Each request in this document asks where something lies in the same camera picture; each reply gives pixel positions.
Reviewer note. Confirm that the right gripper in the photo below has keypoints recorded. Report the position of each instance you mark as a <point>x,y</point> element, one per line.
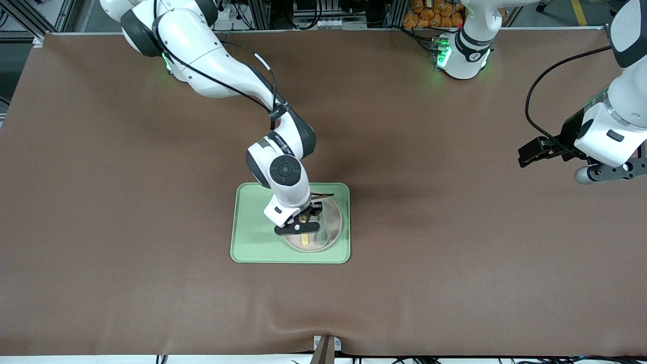
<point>314,208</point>

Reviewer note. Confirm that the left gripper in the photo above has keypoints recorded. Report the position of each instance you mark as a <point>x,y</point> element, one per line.
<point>569,134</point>

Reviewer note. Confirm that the beige round plate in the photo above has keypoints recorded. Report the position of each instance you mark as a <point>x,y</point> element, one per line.
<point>333,217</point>

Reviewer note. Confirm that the yellow plastic fork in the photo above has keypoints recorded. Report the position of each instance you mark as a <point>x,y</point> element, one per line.
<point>305,240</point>

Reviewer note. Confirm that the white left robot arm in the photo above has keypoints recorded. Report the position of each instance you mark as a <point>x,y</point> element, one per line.
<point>470,48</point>

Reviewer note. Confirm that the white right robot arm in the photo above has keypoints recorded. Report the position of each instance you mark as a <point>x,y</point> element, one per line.
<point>212,60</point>

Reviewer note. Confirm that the green plastic spoon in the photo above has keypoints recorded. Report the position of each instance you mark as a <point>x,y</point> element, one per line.
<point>324,236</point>

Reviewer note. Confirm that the light green rectangular tray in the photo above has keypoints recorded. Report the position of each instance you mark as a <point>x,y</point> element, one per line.
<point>252,242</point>

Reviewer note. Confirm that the metal table clamp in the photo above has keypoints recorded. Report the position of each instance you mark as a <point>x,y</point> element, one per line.
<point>323,351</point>

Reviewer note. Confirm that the brown table mat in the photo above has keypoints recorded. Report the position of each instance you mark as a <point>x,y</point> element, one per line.
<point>151,278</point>

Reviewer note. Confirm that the orange packaged items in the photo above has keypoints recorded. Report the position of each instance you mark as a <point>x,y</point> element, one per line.
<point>429,15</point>

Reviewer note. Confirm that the white connector block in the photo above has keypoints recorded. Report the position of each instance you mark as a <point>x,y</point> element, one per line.
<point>321,24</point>

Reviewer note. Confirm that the white power strip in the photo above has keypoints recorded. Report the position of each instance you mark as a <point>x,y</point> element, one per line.
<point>225,13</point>

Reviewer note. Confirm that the aluminium frame profile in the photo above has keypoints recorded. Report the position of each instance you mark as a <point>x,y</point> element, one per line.
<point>30,23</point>

